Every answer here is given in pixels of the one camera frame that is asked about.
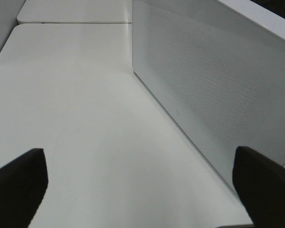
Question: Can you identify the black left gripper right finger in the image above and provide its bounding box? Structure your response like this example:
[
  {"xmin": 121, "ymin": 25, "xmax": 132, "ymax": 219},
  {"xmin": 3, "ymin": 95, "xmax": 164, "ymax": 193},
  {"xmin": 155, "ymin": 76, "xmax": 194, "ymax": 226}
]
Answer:
[{"xmin": 232, "ymin": 146, "xmax": 285, "ymax": 228}]

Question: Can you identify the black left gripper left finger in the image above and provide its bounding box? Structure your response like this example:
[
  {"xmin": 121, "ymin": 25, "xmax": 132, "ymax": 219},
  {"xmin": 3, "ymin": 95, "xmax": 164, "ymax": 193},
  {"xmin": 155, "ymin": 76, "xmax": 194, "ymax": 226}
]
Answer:
[{"xmin": 0, "ymin": 148, "xmax": 48, "ymax": 228}]

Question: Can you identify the white microwave door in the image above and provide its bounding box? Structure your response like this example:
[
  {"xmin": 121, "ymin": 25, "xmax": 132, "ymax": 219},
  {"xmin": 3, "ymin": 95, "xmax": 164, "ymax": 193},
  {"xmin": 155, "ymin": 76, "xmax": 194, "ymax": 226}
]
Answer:
[{"xmin": 132, "ymin": 0, "xmax": 285, "ymax": 184}]

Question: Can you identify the white microwave oven body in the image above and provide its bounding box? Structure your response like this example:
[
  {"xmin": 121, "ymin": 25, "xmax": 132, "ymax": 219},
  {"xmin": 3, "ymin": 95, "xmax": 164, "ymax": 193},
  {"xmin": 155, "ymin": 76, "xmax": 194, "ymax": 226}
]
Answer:
[{"xmin": 219, "ymin": 0, "xmax": 285, "ymax": 41}]

